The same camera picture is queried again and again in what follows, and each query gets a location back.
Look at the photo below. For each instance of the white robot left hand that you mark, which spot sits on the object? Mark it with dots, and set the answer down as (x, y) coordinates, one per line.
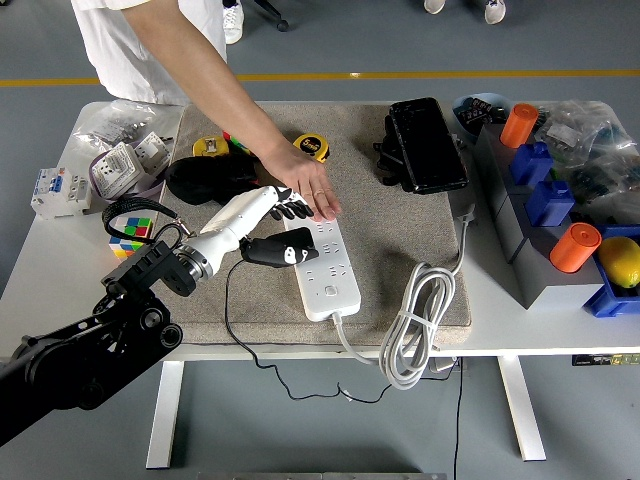
(235, 220)

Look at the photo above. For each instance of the person's right hand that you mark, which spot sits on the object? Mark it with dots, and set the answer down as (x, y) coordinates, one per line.
(305, 175)

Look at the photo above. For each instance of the black power adapter plug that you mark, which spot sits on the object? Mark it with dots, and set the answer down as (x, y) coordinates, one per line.
(300, 236)

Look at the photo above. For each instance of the white power strip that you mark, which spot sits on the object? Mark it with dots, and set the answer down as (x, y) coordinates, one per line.
(330, 290)

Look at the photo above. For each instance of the glossy black case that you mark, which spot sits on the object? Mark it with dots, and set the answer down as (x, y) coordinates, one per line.
(430, 145)

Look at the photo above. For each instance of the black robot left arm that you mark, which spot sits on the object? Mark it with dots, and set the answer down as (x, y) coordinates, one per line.
(75, 360)

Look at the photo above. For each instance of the person's right forearm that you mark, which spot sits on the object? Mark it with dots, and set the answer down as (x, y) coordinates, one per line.
(240, 107)

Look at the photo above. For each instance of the yellow tape measure black label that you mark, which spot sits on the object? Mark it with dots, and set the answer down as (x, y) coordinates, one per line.
(315, 146)

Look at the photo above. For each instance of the black cloth pouch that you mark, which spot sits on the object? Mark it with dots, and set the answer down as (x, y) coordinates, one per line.
(200, 180)

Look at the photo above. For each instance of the white-edged Rubik's cube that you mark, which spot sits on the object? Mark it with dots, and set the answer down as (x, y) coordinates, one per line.
(237, 145)

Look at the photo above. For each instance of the yellow tape measure picture label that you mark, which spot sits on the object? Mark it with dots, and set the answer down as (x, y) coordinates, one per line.
(210, 146)

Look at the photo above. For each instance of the purple bowl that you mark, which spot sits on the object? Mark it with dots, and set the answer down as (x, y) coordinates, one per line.
(145, 190)

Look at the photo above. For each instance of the stickerless Rubik's cube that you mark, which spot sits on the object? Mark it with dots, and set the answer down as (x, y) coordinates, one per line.
(132, 230)

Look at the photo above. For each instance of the grey-brown mat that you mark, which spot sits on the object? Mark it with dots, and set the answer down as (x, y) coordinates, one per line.
(390, 235)

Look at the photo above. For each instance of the black chair base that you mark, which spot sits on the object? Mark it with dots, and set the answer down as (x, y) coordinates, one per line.
(283, 24)

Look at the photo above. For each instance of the clear bag of screws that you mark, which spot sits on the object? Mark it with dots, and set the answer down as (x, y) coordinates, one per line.
(115, 125)

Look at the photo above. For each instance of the light blue bowl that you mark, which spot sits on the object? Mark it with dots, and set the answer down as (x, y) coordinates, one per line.
(457, 119)

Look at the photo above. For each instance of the white shoe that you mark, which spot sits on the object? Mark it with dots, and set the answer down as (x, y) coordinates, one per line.
(232, 22)

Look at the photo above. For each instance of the white circuit breaker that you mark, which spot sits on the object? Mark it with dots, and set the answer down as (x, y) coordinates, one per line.
(60, 192)

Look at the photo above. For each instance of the person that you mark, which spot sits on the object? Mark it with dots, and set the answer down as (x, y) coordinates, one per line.
(120, 50)

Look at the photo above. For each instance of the white table leg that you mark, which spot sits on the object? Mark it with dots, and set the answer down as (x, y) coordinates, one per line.
(165, 415)
(522, 410)

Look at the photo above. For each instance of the grey-white shoe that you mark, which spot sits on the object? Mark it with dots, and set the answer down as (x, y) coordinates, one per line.
(495, 11)
(434, 5)

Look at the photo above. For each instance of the orange cylinder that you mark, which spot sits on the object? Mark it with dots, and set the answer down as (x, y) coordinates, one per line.
(517, 127)
(572, 247)

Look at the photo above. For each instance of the blue plastic block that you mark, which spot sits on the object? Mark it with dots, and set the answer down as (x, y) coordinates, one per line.
(530, 165)
(550, 205)

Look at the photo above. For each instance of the small grey control box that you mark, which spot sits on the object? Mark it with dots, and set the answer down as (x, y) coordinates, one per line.
(442, 364)

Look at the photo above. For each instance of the grey block holder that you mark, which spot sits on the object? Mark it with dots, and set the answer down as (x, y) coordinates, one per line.
(545, 290)

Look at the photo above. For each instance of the clear bag of parts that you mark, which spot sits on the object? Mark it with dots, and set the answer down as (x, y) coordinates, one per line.
(575, 125)
(610, 185)

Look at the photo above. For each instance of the blue plastic bin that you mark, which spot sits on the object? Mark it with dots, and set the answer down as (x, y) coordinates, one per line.
(605, 302)

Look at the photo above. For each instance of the yellow lemon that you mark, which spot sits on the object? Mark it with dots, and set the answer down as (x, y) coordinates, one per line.
(620, 260)

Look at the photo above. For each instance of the dark label strip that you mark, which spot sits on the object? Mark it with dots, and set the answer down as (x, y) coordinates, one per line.
(600, 360)

